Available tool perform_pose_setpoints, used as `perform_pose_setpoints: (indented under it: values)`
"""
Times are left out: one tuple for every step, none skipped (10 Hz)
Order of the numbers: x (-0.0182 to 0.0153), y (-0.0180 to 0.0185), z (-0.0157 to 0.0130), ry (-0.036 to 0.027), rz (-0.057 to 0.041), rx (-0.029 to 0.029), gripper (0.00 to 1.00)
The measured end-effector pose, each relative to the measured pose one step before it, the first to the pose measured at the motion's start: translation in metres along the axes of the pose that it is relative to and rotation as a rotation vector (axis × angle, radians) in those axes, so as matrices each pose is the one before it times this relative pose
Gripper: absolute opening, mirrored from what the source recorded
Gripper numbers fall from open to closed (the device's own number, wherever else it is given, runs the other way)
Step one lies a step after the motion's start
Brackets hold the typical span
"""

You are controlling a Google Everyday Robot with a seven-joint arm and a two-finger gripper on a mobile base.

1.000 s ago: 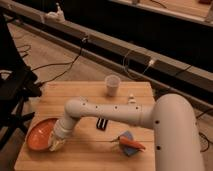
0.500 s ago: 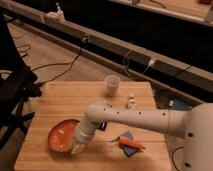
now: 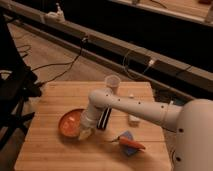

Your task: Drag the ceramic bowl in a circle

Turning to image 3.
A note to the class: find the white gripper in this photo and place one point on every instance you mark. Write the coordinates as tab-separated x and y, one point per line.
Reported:
89	119

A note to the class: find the orange ceramic bowl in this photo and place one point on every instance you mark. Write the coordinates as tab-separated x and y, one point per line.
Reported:
69	123

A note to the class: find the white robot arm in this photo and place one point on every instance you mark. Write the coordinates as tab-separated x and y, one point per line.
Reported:
192	123

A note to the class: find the black striped rectangular block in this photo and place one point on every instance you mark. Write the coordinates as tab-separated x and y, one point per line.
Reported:
103	121

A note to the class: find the orange toy carrot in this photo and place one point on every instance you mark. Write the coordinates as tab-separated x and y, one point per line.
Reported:
128	142

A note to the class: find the blue sponge cloth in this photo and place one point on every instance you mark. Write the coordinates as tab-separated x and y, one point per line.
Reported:
129	151

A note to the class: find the white plastic bottle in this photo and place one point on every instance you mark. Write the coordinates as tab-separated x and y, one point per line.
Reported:
133	121

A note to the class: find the black chair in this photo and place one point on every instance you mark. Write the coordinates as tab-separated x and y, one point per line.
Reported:
17	88

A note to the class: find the white object on rail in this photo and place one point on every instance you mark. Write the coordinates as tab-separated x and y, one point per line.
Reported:
58	15

